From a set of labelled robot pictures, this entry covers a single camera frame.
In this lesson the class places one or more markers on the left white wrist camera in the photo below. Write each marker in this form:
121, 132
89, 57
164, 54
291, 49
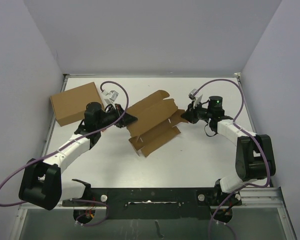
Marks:
110, 97

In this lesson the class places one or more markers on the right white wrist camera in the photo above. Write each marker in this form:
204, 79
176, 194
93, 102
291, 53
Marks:
196, 100

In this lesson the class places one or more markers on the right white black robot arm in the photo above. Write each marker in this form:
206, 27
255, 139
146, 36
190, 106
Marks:
254, 157

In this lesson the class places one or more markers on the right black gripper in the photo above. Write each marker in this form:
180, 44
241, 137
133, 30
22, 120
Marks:
190, 114

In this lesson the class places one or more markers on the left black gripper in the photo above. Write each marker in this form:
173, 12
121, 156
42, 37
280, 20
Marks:
126, 120

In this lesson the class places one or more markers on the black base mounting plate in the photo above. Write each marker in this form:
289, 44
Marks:
165, 203

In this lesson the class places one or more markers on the closed brown cardboard box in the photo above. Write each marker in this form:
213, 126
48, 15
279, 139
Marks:
69, 106

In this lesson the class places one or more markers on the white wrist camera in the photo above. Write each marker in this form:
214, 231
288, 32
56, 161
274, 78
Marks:
110, 97
196, 100

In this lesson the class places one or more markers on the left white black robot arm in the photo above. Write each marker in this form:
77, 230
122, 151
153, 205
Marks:
42, 184

